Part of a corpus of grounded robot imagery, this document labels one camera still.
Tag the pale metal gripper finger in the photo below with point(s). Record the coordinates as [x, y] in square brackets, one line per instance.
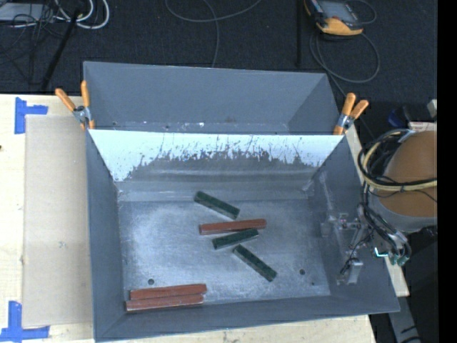
[337, 224]
[351, 272]

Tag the dark green flat block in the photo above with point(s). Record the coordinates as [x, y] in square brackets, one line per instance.
[217, 204]
[235, 238]
[255, 263]

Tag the red-brown flat block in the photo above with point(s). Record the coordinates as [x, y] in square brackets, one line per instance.
[168, 291]
[164, 303]
[232, 226]

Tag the grey metal bin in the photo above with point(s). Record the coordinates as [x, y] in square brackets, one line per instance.
[214, 263]

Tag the pale flat board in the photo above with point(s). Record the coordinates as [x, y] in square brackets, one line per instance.
[53, 209]

